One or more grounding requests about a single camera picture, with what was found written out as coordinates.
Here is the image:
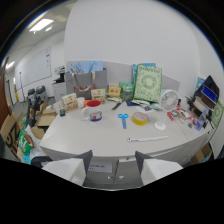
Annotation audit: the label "white mug with red rim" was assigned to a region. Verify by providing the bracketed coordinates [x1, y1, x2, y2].
[81, 100, 103, 123]

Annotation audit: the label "white paper cup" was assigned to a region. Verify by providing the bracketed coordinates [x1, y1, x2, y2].
[76, 96, 86, 109]

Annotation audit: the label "green snack bag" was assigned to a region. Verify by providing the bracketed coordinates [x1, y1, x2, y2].
[18, 129, 36, 157]

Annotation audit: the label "blue handled scissors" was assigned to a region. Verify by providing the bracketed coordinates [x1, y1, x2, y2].
[117, 113, 129, 130]

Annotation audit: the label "black office chair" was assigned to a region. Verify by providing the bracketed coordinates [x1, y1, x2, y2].
[27, 85, 48, 128]

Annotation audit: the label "brown cardboard box under desk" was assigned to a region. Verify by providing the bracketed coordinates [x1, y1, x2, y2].
[191, 142, 213, 165]

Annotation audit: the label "yellow snack box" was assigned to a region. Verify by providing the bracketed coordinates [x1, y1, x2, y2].
[107, 83, 122, 99]

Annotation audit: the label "blue book behind green book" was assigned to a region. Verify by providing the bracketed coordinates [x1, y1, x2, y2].
[132, 62, 157, 84]

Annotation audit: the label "green patterned book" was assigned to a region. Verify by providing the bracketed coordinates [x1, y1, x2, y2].
[133, 64, 163, 104]

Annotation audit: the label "black and blue file holder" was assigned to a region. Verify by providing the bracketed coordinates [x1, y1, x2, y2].
[194, 75, 221, 111]

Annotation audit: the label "white label on desk drawer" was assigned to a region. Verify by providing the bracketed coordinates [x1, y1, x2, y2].
[89, 161, 114, 174]

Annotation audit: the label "small wooden house box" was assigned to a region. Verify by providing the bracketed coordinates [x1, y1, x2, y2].
[90, 88, 107, 104]
[61, 92, 79, 113]

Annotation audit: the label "yellow tape roll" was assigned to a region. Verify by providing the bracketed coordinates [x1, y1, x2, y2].
[132, 111, 149, 127]

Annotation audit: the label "clear plastic water bottle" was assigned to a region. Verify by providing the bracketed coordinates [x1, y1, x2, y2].
[194, 108, 208, 132]

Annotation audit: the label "black utility knife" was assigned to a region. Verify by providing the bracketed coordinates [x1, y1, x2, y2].
[111, 101, 122, 111]

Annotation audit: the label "wall whiteboard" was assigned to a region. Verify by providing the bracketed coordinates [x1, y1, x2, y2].
[17, 46, 53, 89]

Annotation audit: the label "white wrapped straw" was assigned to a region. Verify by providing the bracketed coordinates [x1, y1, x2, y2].
[126, 135, 169, 143]

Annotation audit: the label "green lidded clear jar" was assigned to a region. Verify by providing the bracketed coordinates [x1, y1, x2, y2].
[120, 81, 135, 102]

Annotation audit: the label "grey paper shopping bag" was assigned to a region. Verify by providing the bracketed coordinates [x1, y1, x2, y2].
[65, 68, 109, 100]

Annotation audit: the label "ceiling light panel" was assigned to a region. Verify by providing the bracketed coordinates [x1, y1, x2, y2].
[28, 18, 55, 33]

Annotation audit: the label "white office printer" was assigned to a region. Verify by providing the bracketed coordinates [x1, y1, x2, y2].
[51, 65, 67, 101]

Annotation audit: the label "white desk fan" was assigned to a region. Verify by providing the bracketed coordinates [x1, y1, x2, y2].
[154, 89, 180, 131]

